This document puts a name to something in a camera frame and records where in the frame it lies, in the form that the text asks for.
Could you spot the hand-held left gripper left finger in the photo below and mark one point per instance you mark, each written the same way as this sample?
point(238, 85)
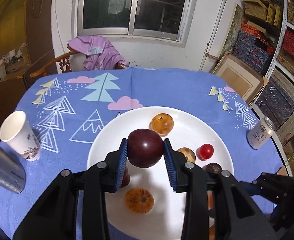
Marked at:
point(120, 170)

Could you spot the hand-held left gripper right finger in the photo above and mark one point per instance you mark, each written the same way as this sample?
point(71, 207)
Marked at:
point(170, 170)

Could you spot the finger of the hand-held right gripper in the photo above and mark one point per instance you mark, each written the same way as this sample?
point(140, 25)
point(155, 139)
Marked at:
point(277, 180)
point(249, 188)

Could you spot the dark red plum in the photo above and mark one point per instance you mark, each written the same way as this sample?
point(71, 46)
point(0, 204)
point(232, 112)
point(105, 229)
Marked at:
point(126, 177)

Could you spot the dark purple plum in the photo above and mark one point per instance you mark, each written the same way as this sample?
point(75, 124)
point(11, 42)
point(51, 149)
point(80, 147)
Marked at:
point(145, 148)

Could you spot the orange striped round fruit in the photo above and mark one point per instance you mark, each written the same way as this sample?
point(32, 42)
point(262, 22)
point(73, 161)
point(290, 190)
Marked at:
point(139, 200)

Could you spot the small red cherry tomato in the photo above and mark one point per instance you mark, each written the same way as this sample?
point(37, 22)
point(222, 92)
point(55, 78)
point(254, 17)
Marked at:
point(205, 151)

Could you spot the orange mandarin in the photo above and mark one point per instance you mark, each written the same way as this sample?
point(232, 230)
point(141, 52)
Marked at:
point(210, 200)

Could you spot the dark brown mangosteen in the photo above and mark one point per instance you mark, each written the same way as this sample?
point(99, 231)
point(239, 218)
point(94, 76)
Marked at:
point(213, 168)

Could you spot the white oval plate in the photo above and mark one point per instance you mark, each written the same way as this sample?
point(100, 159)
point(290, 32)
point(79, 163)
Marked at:
point(137, 116)

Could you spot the white drink can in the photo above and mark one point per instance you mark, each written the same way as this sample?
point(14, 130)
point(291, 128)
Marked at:
point(259, 133)

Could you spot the stack of patterned boxes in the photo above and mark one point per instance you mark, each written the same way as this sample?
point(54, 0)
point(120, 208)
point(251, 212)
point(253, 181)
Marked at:
point(282, 97)

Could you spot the blue printed tablecloth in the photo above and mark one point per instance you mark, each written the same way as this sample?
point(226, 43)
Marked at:
point(162, 85)

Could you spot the white printed paper cup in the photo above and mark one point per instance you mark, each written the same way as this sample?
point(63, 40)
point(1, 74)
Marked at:
point(19, 140)

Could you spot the flat cardboard box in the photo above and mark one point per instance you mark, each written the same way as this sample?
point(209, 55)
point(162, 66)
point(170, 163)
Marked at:
point(239, 75)

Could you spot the stainless steel bottle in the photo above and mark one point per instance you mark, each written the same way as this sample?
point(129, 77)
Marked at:
point(4, 167)

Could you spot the purple cloth jacket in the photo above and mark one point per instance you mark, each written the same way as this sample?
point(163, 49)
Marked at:
point(99, 52)

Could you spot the wooden armchair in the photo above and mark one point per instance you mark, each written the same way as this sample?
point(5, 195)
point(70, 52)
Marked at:
point(62, 63)

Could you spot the low wooden sideboard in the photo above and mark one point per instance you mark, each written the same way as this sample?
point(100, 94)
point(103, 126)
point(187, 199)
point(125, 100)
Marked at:
point(11, 92)

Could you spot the white metal shelf rack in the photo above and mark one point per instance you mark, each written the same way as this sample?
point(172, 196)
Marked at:
point(278, 45)

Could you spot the green patterned board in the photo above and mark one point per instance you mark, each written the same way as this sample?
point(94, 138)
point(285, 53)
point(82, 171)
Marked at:
point(232, 27)

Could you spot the sliding glass window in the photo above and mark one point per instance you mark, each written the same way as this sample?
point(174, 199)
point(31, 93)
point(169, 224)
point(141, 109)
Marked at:
point(137, 5)

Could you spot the tall wooden cabinet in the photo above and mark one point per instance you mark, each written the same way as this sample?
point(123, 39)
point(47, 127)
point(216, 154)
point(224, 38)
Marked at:
point(40, 17)

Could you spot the white wall socket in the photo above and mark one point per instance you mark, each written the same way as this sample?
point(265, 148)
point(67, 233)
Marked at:
point(137, 64)

